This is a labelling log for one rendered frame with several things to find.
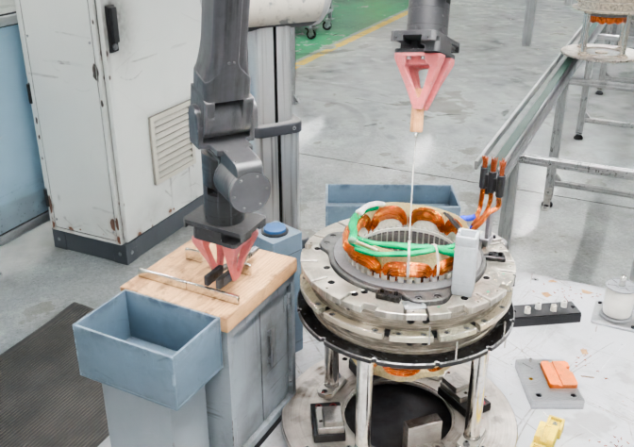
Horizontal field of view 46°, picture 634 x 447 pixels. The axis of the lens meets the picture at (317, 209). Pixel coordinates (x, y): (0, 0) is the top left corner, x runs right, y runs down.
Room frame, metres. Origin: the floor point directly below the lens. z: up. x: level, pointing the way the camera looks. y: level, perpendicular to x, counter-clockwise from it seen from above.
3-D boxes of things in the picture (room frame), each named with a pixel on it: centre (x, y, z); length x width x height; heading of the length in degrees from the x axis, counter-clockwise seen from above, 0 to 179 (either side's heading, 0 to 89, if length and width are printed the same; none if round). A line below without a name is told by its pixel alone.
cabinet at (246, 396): (1.00, 0.16, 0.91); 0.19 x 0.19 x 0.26; 63
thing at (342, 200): (1.30, -0.14, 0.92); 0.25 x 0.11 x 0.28; 89
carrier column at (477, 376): (0.93, -0.25, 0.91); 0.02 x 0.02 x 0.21
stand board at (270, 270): (1.00, 0.16, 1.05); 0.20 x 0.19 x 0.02; 153
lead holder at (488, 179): (1.02, -0.26, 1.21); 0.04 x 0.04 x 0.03; 67
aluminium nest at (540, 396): (1.09, -0.41, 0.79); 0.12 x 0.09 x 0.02; 0
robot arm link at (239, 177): (0.92, 0.11, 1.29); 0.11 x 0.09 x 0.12; 28
